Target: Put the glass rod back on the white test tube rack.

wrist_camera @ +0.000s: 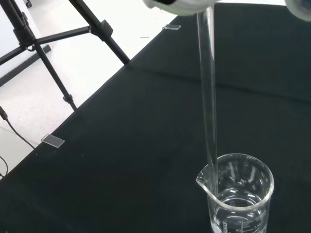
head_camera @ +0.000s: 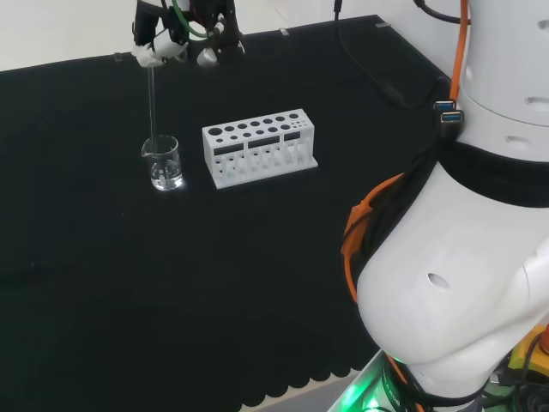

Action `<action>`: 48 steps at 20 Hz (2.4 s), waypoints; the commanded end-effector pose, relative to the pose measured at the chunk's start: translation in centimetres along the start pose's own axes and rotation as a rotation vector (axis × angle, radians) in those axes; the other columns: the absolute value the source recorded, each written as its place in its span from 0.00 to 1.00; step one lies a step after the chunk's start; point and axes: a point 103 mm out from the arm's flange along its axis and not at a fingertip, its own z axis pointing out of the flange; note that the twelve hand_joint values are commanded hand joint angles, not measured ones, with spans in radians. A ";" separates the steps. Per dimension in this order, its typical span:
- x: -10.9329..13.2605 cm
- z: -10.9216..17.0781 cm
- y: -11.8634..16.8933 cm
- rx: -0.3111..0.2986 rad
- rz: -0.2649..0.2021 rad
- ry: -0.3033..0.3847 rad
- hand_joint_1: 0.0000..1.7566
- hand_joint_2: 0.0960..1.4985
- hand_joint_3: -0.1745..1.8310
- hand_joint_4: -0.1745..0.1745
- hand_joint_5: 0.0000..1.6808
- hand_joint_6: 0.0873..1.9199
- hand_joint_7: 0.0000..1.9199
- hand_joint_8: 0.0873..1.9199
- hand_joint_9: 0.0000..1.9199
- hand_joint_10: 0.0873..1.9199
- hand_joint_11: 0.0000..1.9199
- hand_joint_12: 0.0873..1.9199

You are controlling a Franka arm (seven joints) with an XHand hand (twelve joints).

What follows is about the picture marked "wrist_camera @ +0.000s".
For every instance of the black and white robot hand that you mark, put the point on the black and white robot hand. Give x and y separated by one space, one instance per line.
179 8

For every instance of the clear cloth clip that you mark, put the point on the clear cloth clip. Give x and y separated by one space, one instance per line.
172 27
52 140

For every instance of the black bench cloth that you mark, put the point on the black bench cloth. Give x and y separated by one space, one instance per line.
121 145

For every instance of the clear glass beaker with water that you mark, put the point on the clear glass beaker with water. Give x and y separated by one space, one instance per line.
233 214

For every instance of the black camera tripod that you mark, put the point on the black camera tripod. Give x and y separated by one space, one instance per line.
22 31

